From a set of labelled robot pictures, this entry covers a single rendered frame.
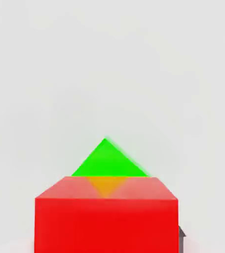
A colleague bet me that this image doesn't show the small red cube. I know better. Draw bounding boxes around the small red cube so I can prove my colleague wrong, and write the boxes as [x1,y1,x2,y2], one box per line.
[34,176,179,253]

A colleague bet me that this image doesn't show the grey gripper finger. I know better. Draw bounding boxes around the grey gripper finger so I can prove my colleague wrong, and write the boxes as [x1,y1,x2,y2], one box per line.
[178,225,187,253]

